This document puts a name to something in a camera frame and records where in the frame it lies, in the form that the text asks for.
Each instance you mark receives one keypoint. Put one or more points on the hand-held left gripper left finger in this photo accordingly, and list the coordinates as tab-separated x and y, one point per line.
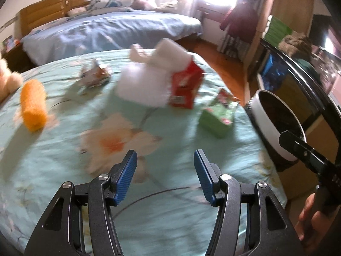
126	176

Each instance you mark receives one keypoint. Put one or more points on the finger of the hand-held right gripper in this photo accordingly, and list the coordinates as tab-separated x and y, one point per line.
298	146

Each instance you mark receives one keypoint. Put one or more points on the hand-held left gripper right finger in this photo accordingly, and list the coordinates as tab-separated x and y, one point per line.
203	176

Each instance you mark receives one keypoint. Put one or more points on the white trash bin black liner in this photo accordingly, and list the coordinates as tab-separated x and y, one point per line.
282	114

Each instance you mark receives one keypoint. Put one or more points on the white plush toy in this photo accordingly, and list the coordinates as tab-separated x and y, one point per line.
143	85

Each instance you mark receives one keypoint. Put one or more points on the red drink carton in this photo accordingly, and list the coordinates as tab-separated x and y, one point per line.
186	85

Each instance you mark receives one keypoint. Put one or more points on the white blue packet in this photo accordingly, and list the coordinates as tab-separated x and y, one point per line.
94	74

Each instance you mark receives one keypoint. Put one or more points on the orange foam roll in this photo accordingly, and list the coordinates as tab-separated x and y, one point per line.
33	104

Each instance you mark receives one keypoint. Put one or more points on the person's right hand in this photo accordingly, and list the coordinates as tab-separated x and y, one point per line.
319	229

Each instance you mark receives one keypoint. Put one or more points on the floral teal bed sheet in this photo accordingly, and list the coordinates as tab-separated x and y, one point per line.
159	232

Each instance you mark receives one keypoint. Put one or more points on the teal cloth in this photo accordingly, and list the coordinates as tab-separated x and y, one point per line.
307	68

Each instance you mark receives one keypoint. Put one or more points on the brown fuzzy blanket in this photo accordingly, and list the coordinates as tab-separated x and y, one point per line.
295	44

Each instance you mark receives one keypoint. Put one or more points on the striped curtain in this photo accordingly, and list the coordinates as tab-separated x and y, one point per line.
231	48

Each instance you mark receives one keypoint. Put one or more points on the stack of green boxes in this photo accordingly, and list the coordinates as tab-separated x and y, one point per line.
277	29

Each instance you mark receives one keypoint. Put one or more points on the dark monitor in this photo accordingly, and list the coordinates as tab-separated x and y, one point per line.
319	29

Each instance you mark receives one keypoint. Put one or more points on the dark red coat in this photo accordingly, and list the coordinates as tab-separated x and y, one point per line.
239	21

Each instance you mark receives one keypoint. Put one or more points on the blue quilt bed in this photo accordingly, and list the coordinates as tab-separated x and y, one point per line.
106	32

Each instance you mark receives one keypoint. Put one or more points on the cream plush toy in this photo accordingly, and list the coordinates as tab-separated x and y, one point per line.
8	80

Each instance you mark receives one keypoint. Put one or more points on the white dresser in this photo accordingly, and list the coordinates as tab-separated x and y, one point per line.
210	16

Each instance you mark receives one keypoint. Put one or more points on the dark wooden nightstand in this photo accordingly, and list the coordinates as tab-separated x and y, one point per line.
14	58

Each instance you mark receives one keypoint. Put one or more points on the small white pillow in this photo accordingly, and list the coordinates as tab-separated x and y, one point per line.
77	11

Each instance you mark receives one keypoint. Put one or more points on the blue patterned pillow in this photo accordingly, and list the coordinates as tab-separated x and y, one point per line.
109	4

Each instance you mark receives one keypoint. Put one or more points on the pink plush toy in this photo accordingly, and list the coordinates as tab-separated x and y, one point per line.
143	4

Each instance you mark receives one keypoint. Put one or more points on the wooden headboard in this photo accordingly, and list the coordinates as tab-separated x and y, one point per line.
48	8

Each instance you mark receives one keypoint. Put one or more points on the black cabinet frame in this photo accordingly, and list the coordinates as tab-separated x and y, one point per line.
306	77

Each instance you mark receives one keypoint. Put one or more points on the photo frame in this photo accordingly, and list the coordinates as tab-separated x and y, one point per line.
10	42

